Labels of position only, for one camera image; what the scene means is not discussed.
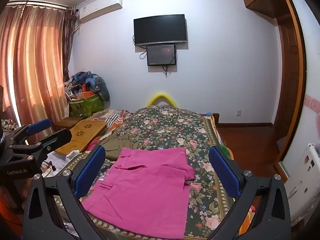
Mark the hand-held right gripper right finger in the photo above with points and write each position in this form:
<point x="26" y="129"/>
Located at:
<point x="223" y="172"/>

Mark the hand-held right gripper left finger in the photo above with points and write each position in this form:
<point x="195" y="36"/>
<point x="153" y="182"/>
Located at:
<point x="90" y="172"/>

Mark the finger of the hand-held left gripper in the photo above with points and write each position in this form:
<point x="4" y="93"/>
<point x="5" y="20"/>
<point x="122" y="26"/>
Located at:
<point x="57" y="136"/>
<point x="38" y="126"/>

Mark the pink pants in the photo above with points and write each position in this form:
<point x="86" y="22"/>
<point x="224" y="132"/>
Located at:
<point x="140" y="192"/>

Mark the olive green pants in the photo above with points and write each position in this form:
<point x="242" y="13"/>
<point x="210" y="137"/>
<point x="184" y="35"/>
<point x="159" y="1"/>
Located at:
<point x="117" y="145"/>

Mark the brown wooden stool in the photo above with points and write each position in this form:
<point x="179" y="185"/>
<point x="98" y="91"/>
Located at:
<point x="66" y="123"/>

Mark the white cloth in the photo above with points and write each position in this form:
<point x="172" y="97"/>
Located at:
<point x="62" y="161"/>

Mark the bamboo lap desk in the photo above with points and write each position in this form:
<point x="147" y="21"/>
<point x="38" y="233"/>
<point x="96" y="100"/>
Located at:
<point x="85" y="130"/>

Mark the dark spotted cloth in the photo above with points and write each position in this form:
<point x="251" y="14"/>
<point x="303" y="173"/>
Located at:
<point x="8" y="124"/>

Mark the green patterned storage box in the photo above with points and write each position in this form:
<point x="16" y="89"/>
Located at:
<point x="85" y="107"/>

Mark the orange cardboard box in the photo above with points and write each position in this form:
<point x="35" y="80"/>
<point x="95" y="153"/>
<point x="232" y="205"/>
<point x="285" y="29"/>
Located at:
<point x="85" y="95"/>

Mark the orange pink curtain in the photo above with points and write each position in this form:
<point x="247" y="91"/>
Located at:
<point x="35" y="67"/>

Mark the striped cloth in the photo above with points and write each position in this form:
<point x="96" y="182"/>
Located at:
<point x="115" y="118"/>

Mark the small blue toy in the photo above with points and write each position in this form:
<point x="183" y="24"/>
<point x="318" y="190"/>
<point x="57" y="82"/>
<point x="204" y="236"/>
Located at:
<point x="208" y="114"/>

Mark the pile of clothes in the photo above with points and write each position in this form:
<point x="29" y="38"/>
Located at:
<point x="90" y="82"/>

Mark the floral blanket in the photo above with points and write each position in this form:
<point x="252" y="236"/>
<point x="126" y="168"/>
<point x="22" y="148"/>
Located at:
<point x="170" y="130"/>

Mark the white appliance with stickers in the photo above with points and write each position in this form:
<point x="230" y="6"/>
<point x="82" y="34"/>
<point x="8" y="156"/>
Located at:
<point x="303" y="180"/>

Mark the brown patterned curtain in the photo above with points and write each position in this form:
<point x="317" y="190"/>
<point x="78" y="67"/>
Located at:
<point x="68" y="42"/>

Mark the yellow foam tube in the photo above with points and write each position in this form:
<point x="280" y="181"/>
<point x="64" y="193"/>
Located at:
<point x="162" y="97"/>

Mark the wooden door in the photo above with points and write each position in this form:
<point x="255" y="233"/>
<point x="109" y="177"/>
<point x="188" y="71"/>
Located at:
<point x="290" y="92"/>

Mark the small black monitor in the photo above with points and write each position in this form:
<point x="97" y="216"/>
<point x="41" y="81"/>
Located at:
<point x="161" y="55"/>

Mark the white air conditioner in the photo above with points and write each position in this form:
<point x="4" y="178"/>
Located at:
<point x="100" y="6"/>

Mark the black wall television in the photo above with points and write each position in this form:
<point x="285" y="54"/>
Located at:
<point x="160" y="30"/>

